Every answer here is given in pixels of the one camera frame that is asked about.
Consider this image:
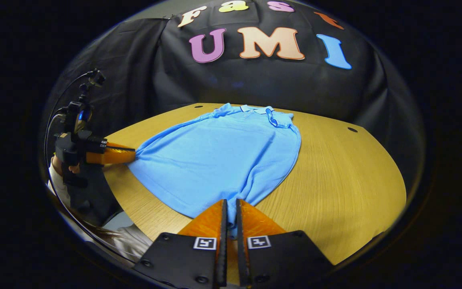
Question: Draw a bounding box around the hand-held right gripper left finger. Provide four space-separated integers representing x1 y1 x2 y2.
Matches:
134 199 228 289

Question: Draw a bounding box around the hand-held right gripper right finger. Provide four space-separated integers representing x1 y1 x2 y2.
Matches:
236 198 334 289

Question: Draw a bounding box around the light blue T-shirt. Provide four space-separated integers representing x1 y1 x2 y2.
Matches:
127 103 302 238

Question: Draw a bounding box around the person's white clothing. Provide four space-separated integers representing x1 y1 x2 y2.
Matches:
89 219 154 265

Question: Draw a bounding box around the black backdrop cloth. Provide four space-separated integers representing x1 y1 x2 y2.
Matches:
41 2 426 189

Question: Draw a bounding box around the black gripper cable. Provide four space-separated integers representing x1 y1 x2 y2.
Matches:
43 71 95 161

